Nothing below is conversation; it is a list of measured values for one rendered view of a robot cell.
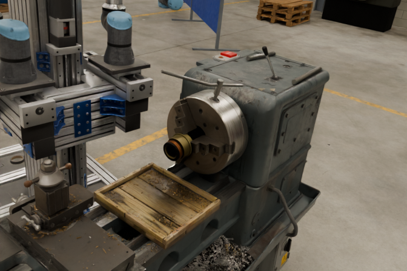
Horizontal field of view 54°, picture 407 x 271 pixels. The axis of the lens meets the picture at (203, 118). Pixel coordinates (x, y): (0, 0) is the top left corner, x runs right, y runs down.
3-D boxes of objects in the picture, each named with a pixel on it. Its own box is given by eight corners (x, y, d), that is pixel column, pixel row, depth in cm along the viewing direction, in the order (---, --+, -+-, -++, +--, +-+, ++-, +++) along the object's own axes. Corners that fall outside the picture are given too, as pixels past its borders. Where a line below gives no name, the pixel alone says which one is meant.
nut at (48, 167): (50, 164, 116) (49, 154, 114) (59, 170, 114) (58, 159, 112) (37, 170, 113) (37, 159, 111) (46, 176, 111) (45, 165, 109)
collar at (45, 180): (53, 168, 120) (52, 159, 118) (69, 179, 115) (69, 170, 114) (28, 178, 114) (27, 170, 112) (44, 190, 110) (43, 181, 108)
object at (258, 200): (221, 228, 270) (240, 111, 232) (284, 265, 245) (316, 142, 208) (160, 279, 226) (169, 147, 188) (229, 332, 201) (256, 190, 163)
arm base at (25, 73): (-8, 74, 168) (-11, 52, 164) (28, 69, 178) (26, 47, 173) (6, 86, 158) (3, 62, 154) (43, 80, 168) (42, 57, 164)
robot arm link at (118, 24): (109, 45, 189) (109, 16, 183) (104, 37, 200) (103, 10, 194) (134, 45, 194) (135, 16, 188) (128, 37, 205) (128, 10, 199)
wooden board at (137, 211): (151, 169, 170) (152, 161, 168) (220, 208, 151) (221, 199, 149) (93, 200, 148) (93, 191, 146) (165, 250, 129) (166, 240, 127)
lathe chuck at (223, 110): (174, 139, 176) (191, 77, 159) (229, 180, 163) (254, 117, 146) (159, 145, 170) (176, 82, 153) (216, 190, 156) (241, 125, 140)
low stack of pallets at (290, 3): (278, 13, 1006) (281, -5, 987) (311, 20, 965) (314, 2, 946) (254, 19, 911) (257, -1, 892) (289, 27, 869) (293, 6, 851)
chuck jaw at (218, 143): (208, 130, 154) (234, 140, 148) (207, 142, 156) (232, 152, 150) (189, 140, 146) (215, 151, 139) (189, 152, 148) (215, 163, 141)
